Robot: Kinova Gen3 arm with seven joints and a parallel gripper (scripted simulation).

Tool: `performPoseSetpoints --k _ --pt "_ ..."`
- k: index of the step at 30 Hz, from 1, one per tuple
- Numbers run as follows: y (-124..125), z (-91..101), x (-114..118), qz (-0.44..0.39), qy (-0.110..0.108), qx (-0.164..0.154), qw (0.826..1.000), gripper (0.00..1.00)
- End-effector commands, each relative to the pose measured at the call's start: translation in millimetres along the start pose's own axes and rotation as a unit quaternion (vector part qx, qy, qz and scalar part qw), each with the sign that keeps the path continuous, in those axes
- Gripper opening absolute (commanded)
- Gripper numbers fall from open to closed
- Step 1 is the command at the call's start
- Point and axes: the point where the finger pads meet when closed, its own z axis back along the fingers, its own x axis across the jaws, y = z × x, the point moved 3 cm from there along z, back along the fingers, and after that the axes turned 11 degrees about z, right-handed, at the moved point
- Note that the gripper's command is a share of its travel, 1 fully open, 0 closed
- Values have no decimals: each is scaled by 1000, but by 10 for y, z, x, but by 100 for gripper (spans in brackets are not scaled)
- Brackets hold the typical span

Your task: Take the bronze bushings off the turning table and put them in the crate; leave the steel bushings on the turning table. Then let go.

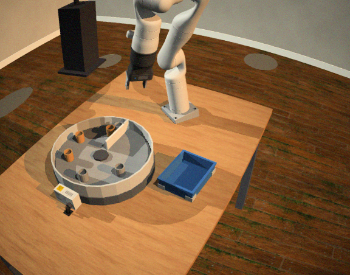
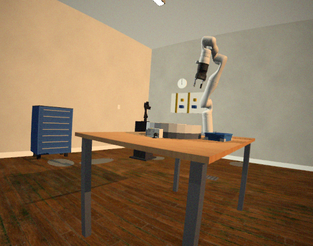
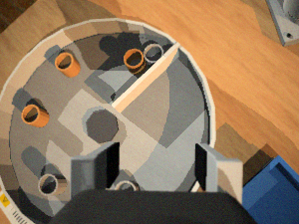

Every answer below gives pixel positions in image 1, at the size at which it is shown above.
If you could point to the blue open-top crate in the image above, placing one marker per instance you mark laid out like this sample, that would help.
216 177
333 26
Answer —
186 175

